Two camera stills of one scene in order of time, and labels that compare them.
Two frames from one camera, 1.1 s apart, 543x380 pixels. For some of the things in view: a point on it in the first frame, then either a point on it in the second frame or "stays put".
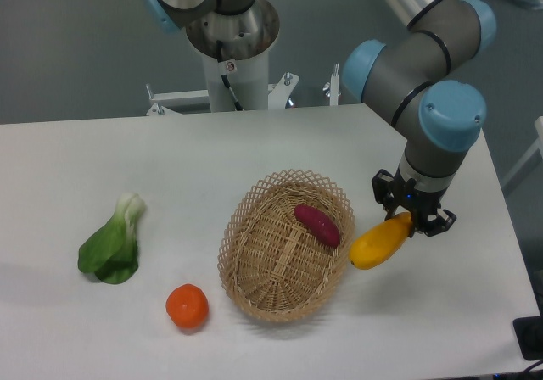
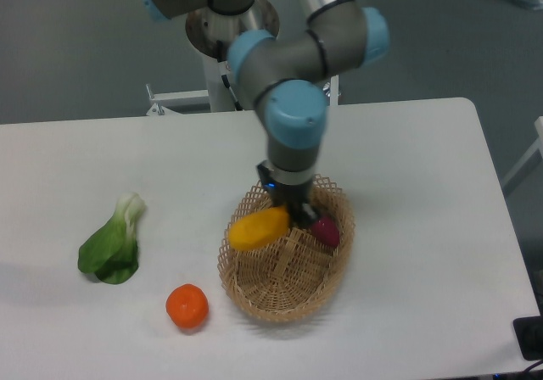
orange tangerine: (187, 305) stays put
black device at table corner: (529, 332) stays put
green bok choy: (112, 252) stays put
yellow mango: (380, 243) → (254, 229)
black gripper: (403, 193) → (294, 197)
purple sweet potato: (318, 224) stays put
